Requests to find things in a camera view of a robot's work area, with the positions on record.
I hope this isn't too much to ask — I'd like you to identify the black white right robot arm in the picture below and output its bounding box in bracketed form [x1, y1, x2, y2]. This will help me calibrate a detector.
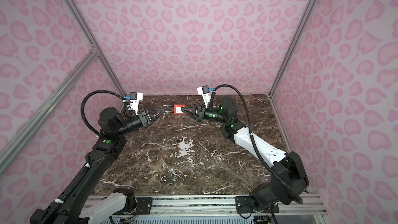
[181, 97, 309, 212]

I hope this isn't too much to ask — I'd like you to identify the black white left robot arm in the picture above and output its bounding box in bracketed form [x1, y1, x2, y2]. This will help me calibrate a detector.
[30, 107, 165, 224]

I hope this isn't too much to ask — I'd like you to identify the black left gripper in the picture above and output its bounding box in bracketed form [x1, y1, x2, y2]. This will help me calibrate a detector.
[117, 109, 165, 139]

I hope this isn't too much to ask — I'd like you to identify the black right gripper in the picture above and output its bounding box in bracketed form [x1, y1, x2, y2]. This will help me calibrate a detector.
[182, 104, 229, 125]

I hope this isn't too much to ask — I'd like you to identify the aluminium corner frame post left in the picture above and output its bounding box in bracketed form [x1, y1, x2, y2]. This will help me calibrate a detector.
[63, 0, 125, 95]

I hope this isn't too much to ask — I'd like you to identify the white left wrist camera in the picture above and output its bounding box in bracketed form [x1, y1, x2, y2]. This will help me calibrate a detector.
[124, 92, 143, 115]

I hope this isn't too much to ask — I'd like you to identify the aluminium diagonal frame bar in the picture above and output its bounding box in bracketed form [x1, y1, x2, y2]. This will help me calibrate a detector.
[1, 49, 97, 175]

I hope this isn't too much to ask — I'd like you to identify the red padlock with steel shackle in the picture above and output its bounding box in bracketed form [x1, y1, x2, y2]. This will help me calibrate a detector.
[161, 104, 185, 115]

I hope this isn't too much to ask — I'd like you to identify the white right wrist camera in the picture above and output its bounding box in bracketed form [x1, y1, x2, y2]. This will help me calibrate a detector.
[197, 86, 214, 108]

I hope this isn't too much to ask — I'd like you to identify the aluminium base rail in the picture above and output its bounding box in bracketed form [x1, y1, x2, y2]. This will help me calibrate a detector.
[58, 194, 327, 224]

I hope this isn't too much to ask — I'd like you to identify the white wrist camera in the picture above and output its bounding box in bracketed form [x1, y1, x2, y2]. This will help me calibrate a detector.
[124, 92, 143, 115]
[197, 86, 214, 108]

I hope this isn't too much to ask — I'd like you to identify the aluminium corner frame post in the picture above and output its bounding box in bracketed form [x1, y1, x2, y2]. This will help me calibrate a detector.
[268, 0, 319, 98]
[63, 0, 125, 95]

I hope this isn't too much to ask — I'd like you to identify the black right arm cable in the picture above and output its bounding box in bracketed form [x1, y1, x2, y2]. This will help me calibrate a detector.
[210, 83, 304, 205]

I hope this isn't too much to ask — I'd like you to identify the small black padlock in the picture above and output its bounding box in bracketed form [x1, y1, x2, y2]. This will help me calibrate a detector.
[160, 175, 176, 186]

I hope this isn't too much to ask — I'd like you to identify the aluminium corner frame post right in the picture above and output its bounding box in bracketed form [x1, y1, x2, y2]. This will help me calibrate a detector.
[268, 0, 319, 98]

